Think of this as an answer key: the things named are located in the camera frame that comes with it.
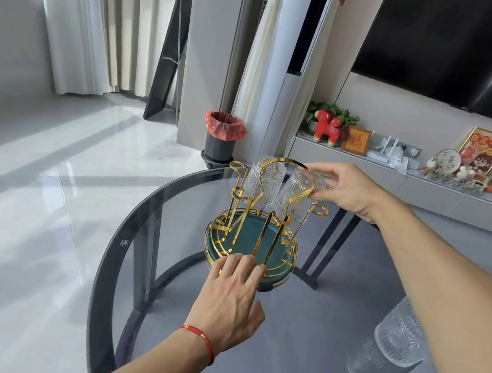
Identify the black trash bin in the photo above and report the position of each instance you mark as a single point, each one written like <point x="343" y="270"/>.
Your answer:
<point x="219" y="149"/>

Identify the grey television cabinet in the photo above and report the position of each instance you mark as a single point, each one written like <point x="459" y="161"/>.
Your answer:
<point x="430" y="195"/>

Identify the white router with antennas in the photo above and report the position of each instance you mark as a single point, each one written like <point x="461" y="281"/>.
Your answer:
<point x="378" y="156"/>

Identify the white crumpled tissue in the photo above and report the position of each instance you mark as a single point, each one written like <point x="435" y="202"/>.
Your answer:
<point x="397" y="159"/>

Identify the black wall television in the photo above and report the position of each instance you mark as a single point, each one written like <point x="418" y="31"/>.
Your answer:
<point x="450" y="39"/>

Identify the round white decorative plate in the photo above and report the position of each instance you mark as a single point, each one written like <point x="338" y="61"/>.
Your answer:
<point x="447" y="158"/>

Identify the beige curtain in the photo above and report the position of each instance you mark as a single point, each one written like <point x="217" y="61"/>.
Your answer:
<point x="137" y="20"/>

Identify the row of small figurines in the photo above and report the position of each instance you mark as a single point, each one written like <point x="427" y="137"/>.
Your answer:
<point x="454" y="181"/>

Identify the person's right hand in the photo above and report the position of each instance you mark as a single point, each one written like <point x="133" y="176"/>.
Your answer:
<point x="354" y="189"/>

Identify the cream hanging fabric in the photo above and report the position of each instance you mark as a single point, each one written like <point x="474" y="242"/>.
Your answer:
<point x="258" y="59"/>

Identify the grey wall socket panel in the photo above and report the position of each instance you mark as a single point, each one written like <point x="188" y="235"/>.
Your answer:
<point x="413" y="151"/>

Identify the red horse toy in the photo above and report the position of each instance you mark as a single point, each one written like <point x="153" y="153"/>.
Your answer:
<point x="328" y="129"/>

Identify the gold framed cartoon picture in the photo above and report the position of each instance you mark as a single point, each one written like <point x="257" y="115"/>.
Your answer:
<point x="485" y="150"/>

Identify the small green potted plant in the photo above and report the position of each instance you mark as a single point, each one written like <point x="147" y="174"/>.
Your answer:
<point x="345" y="116"/>

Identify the white sheer curtain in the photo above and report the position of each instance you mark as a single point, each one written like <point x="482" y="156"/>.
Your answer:
<point x="76" y="35"/>

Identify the round black glass table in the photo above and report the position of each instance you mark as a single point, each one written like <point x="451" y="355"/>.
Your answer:
<point x="99" y="305"/>

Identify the gold green cup rack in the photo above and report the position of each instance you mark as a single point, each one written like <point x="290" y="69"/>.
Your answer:
<point x="246" y="238"/>

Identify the black marble panel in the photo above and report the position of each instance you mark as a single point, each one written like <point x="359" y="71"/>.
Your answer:
<point x="166" y="69"/>

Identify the person's left hand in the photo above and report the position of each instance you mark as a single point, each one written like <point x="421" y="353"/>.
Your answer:
<point x="230" y="308"/>

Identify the person's right forearm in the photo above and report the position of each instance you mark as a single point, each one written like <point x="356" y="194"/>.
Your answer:
<point x="452" y="301"/>

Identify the small wooden picture frame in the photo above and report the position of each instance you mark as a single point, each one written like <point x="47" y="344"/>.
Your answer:
<point x="356" y="140"/>

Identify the white standing air conditioner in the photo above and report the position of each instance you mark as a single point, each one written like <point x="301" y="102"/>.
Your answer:
<point x="290" y="108"/>

